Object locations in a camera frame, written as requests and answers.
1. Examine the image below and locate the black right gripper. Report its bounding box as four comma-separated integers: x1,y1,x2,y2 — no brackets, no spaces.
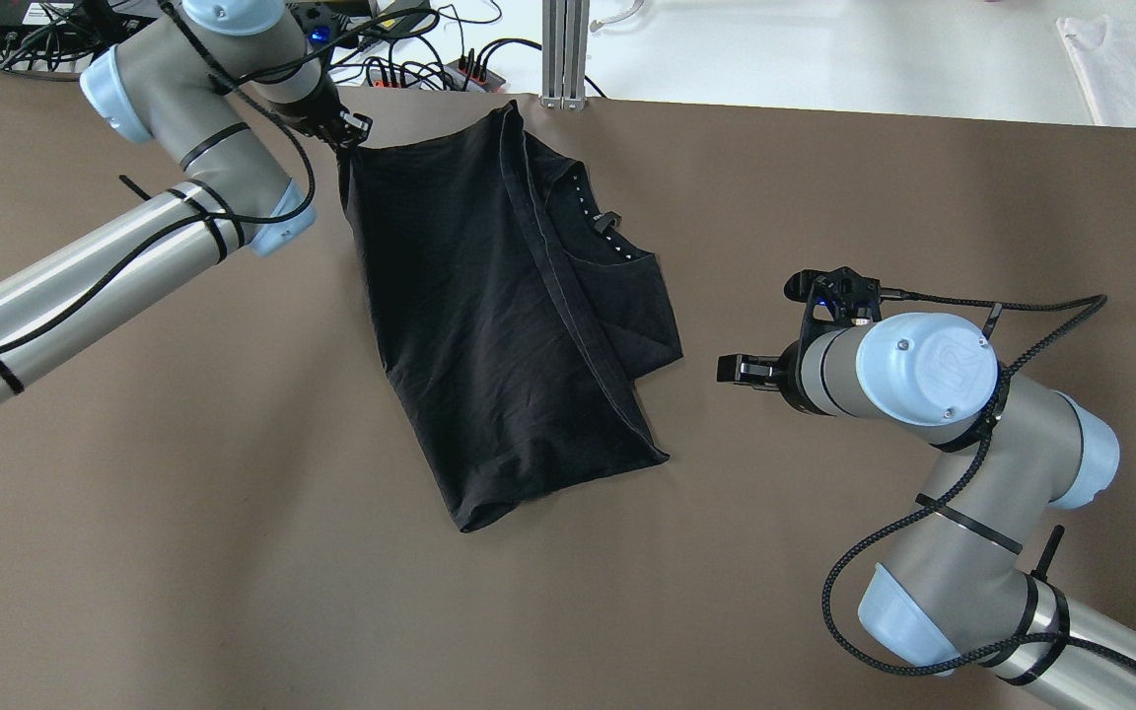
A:
716,342,811,414

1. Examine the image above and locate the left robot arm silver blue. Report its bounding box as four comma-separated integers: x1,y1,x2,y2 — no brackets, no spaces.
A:
0,1,373,406

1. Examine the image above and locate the aluminium cage frame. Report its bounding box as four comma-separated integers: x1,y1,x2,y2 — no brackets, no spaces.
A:
538,1,590,111

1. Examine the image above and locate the black t-shirt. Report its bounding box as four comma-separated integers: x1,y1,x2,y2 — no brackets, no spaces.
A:
337,103,682,533

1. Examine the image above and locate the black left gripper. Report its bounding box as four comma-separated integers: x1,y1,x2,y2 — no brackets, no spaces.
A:
278,84,373,149

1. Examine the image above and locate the metal reacher grabber tool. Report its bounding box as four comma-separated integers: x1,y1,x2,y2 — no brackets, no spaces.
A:
588,0,646,33

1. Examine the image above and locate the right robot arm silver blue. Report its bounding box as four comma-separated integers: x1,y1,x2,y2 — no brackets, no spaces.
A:
716,312,1136,709

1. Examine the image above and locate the power strip with plugs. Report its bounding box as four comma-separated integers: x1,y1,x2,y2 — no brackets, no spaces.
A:
359,57,508,94

